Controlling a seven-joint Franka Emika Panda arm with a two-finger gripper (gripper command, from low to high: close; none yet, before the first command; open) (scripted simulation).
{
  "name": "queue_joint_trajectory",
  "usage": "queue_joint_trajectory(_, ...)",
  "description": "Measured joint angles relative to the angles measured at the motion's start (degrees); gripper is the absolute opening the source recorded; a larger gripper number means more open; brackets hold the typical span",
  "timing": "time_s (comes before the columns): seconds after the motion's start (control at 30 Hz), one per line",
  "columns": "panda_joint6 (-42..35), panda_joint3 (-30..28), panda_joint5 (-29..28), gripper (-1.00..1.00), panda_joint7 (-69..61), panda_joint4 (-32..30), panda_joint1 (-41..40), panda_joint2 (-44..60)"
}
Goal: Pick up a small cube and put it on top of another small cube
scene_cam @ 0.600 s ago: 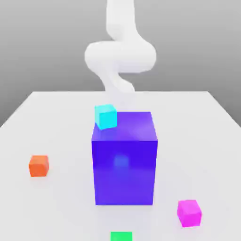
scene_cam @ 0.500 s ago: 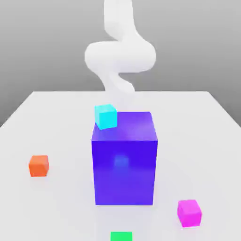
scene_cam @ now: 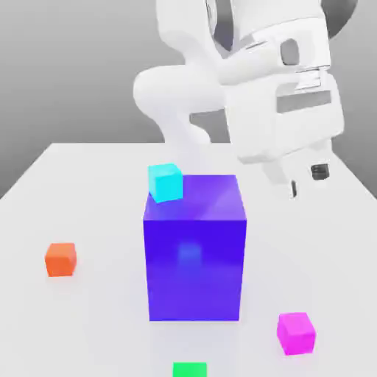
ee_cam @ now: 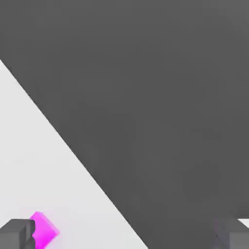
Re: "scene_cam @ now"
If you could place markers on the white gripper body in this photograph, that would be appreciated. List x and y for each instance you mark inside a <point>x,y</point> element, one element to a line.
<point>293,189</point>

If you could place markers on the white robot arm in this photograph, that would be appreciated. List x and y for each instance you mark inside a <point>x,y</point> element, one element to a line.
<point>253,123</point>

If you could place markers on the small cyan cube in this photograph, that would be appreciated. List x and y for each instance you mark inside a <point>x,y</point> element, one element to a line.
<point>166,184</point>

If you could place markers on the small magenta cube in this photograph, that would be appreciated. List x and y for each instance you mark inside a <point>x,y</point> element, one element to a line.
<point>296,334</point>

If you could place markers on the small green cube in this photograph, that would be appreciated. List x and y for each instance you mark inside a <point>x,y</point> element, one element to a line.
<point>190,370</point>

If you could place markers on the small orange cube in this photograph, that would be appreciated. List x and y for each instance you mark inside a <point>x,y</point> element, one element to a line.
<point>60,260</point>

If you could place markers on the large blue box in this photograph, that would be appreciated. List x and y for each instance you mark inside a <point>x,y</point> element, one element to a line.
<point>194,271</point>

